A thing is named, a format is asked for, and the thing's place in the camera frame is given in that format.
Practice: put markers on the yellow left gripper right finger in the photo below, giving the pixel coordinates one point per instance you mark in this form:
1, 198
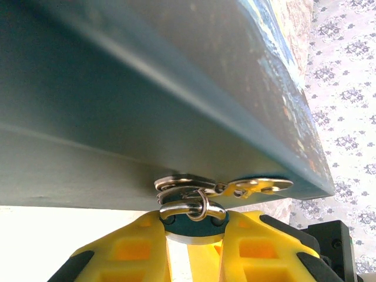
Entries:
264, 252

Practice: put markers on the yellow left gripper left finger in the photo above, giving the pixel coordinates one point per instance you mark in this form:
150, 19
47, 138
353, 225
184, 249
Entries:
126, 252

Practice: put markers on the small teal padlock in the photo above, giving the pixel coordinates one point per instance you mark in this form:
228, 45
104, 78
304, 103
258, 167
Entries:
194, 230

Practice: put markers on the starry night painted box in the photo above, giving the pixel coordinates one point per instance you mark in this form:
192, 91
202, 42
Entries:
117, 117

